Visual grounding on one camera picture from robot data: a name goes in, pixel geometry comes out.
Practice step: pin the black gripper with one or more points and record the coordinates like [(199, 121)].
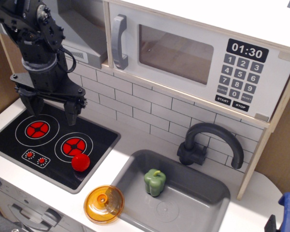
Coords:
[(49, 81)]

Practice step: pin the grey microwave door handle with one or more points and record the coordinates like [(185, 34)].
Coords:
[(119, 26)]

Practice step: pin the white toy microwave door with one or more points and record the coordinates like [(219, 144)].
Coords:
[(239, 75)]

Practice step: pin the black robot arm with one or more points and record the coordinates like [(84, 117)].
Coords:
[(29, 24)]

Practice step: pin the black toy stove top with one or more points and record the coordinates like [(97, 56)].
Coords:
[(46, 144)]

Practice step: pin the red toy tomato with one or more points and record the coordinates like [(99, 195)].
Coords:
[(80, 162)]

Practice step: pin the grey toy range hood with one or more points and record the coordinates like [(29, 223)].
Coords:
[(84, 38)]

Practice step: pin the grey toy oven front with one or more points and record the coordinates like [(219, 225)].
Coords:
[(38, 207)]

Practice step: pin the orange transparent pot lid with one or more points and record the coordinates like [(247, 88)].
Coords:
[(104, 204)]

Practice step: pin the green toy bell pepper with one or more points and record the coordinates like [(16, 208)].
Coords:
[(154, 182)]

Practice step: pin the grey toy sink basin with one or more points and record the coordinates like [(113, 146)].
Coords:
[(190, 202)]

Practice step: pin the dark grey toy faucet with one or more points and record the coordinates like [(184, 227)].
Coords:
[(197, 140)]

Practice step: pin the black clamp piece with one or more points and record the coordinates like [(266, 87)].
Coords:
[(270, 225)]

